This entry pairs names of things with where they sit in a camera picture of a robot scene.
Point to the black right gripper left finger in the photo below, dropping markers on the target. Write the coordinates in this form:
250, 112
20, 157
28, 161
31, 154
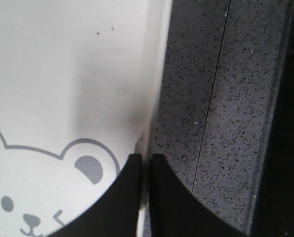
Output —
115, 214

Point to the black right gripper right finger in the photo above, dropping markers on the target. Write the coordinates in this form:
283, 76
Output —
174, 212

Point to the cream bear print tray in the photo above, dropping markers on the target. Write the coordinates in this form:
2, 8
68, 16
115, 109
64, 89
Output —
80, 82

